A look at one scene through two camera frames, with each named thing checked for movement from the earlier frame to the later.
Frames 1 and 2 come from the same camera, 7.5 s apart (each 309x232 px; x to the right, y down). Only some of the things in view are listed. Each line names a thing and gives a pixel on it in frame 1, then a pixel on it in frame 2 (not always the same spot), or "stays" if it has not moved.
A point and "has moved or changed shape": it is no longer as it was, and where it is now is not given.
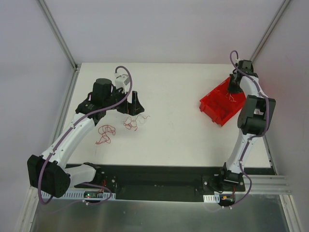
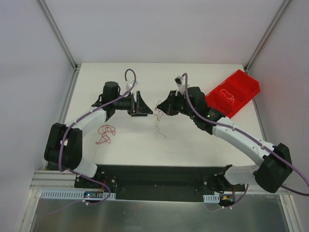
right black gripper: [234, 85] to [174, 103]
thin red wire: [129, 123] to [159, 109]
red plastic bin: [220, 105] stays
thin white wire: [230, 95] has moved or changed shape
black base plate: [160, 183] stays
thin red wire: [102, 130] stays
